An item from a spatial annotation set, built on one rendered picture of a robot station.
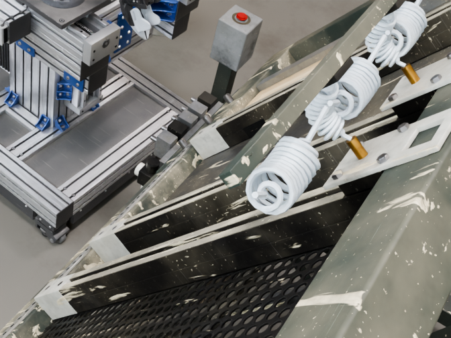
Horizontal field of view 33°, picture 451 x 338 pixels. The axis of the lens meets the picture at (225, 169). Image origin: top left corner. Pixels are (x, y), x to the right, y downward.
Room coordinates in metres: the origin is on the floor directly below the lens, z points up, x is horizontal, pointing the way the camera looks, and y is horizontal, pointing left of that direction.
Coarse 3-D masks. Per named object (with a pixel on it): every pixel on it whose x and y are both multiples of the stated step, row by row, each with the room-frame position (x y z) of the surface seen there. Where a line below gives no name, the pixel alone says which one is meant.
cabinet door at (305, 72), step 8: (312, 64) 1.84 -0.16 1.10; (296, 72) 1.85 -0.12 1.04; (304, 72) 1.79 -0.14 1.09; (288, 80) 1.81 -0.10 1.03; (296, 80) 1.77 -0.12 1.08; (272, 88) 1.83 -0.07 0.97; (280, 88) 1.79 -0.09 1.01; (256, 96) 1.85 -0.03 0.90; (264, 96) 1.80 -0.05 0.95; (248, 104) 1.80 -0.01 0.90
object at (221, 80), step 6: (222, 66) 2.16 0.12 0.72; (216, 72) 2.16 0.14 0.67; (222, 72) 2.16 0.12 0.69; (228, 72) 2.15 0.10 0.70; (234, 72) 2.18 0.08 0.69; (216, 78) 2.16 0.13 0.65; (222, 78) 2.15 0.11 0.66; (228, 78) 2.15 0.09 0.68; (234, 78) 2.19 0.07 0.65; (216, 84) 2.16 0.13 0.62; (222, 84) 2.15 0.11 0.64; (228, 84) 2.15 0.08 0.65; (216, 90) 2.16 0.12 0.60; (222, 90) 2.15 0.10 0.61; (228, 90) 2.17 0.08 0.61; (216, 96) 2.16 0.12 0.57; (222, 96) 2.15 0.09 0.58; (216, 102) 2.15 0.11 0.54; (222, 102) 2.15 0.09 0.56
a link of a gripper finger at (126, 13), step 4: (120, 0) 1.46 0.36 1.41; (120, 4) 1.46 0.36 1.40; (124, 4) 1.46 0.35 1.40; (124, 8) 1.45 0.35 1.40; (128, 8) 1.46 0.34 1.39; (132, 8) 1.47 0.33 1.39; (124, 12) 1.45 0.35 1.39; (128, 12) 1.45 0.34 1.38; (124, 16) 1.45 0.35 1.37; (128, 16) 1.45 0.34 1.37; (128, 20) 1.45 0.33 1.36; (132, 20) 1.45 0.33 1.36; (132, 24) 1.45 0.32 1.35
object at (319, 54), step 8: (424, 0) 1.77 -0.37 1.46; (432, 0) 1.77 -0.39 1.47; (440, 0) 1.76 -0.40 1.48; (448, 0) 1.75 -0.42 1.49; (424, 8) 1.77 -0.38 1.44; (432, 8) 1.76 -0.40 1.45; (336, 40) 1.87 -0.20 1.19; (320, 48) 1.89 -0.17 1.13; (328, 48) 1.83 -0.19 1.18; (312, 56) 1.85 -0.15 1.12; (320, 56) 1.84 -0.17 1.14; (296, 64) 1.86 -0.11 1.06; (304, 64) 1.85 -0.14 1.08; (280, 72) 1.88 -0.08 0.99; (288, 72) 1.86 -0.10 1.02; (264, 80) 1.90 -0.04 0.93; (272, 80) 1.88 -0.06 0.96; (280, 80) 1.87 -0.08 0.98; (264, 88) 1.88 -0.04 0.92
